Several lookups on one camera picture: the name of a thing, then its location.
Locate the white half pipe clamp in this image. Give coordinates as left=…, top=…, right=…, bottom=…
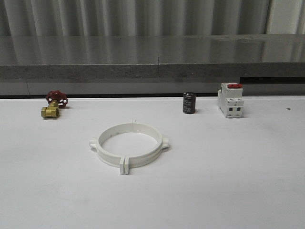
left=89, top=119, right=138, bottom=175

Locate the black cylindrical capacitor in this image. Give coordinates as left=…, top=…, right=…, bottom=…
left=183, top=92, right=196, bottom=114

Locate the brass valve red handwheel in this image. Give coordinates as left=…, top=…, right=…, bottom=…
left=41, top=90, right=68, bottom=118

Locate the grey stone counter ledge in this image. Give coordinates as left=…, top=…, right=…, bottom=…
left=0, top=34, right=305, bottom=97

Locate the grey pleated curtain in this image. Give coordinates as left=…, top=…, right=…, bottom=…
left=0, top=0, right=305, bottom=36

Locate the white circuit breaker red switch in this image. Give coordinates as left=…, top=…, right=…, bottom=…
left=217, top=83, right=244, bottom=118

